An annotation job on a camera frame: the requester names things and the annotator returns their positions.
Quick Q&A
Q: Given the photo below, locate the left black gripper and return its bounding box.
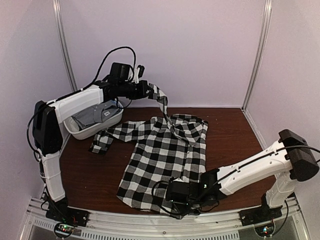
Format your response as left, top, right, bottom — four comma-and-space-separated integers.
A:
118, 79, 154, 100

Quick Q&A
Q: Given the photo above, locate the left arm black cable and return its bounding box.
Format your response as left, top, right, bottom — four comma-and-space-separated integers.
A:
25, 45, 138, 151

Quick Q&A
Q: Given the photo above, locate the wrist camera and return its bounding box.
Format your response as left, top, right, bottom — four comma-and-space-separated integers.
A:
165, 178, 190, 204
132, 65, 145, 84

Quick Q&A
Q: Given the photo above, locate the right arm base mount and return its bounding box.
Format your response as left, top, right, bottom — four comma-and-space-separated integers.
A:
239, 206, 282, 227

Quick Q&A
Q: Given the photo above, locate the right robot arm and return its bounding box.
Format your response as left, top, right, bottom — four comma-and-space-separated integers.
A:
165, 129, 320, 221

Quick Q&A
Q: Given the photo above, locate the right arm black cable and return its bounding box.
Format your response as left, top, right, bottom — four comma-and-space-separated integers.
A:
150, 144, 320, 223

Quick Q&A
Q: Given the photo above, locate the right aluminium post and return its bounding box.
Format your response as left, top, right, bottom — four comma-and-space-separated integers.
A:
241, 0, 273, 112

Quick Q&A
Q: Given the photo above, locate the black white plaid shirt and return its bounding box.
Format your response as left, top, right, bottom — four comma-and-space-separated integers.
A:
89, 84, 209, 219

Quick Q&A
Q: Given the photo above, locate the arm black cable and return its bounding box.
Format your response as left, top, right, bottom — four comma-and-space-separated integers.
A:
150, 144, 320, 223
25, 45, 138, 151

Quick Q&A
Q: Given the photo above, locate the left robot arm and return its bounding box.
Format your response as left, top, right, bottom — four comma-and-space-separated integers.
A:
28, 62, 153, 222

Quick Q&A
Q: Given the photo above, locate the grey folded shirt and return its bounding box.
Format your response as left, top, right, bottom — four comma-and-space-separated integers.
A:
71, 100, 121, 130

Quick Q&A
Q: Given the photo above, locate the aluminium post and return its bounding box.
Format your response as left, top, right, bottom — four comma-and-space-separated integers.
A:
241, 0, 273, 112
52, 0, 78, 92

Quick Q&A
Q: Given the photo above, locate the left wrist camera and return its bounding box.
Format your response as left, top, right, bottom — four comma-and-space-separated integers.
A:
132, 65, 145, 84

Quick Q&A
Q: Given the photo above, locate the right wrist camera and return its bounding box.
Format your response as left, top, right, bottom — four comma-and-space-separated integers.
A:
165, 178, 190, 204

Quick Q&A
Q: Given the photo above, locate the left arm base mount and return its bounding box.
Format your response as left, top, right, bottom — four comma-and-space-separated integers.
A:
45, 207, 89, 227

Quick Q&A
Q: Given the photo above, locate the white plastic bin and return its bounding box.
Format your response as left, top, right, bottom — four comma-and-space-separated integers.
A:
63, 102, 124, 140

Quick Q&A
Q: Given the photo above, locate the aluminium front rail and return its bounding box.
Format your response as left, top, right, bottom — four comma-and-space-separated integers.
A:
18, 197, 311, 240

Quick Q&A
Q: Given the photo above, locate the left aluminium post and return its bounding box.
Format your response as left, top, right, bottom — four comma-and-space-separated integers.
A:
52, 0, 78, 92

